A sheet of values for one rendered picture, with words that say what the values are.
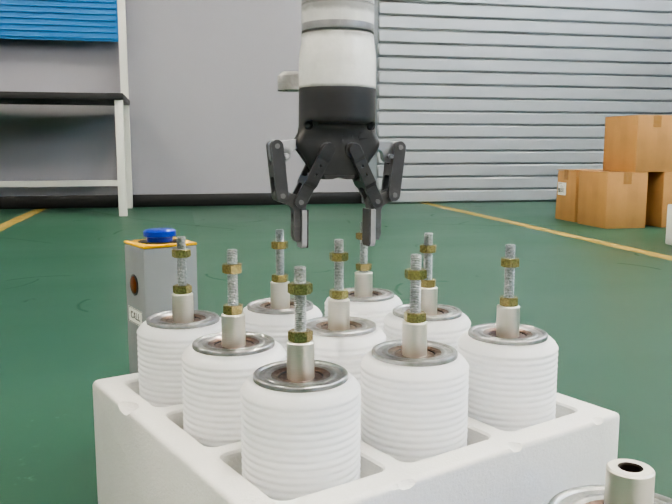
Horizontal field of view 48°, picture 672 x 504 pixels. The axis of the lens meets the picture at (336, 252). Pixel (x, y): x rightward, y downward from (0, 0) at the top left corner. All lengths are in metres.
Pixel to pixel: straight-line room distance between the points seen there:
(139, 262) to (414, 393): 0.44
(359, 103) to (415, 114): 5.09
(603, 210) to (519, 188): 1.98
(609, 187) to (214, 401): 3.67
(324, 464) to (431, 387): 0.11
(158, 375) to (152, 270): 0.19
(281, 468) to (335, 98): 0.33
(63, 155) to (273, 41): 1.72
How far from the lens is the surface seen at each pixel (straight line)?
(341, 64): 0.71
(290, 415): 0.56
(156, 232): 0.95
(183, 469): 0.65
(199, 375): 0.67
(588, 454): 0.76
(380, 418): 0.65
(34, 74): 5.71
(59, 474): 1.10
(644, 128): 4.31
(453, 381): 0.64
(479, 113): 5.98
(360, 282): 0.91
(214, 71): 5.64
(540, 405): 0.73
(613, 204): 4.23
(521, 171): 6.13
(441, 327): 0.79
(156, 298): 0.94
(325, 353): 0.72
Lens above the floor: 0.43
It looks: 8 degrees down
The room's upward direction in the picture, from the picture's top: straight up
